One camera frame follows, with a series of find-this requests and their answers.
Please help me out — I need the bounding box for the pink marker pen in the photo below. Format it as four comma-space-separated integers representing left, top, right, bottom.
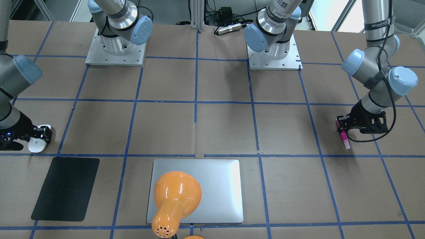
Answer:
335, 119, 351, 150

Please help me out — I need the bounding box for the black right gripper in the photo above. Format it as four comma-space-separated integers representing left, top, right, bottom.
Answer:
0, 112, 53, 151

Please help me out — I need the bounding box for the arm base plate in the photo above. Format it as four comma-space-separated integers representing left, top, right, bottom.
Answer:
246, 35, 303, 71
85, 29, 147, 67

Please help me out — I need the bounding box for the black mousepad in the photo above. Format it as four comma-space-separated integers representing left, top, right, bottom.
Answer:
31, 156, 100, 221

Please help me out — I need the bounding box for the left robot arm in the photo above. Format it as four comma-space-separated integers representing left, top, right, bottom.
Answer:
244, 0, 418, 135

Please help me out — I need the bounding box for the aluminium frame post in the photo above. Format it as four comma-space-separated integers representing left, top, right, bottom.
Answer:
189, 0, 205, 32

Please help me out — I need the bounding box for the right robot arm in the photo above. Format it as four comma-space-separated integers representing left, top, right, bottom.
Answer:
0, 0, 153, 153

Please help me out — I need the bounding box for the silver apple laptop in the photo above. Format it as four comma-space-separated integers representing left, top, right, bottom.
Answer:
147, 159, 243, 224

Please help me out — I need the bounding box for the white computer mouse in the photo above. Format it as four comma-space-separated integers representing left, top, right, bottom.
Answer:
28, 124, 51, 153

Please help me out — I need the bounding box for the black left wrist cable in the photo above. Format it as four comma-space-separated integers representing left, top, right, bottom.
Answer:
345, 0, 397, 143

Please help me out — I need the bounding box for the silver metal cylinder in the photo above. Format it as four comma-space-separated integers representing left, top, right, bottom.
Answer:
214, 23, 243, 36

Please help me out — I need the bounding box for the orange desk lamp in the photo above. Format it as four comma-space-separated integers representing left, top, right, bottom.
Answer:
151, 171, 203, 239

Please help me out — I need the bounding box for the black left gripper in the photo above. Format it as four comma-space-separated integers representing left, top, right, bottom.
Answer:
336, 101, 388, 134

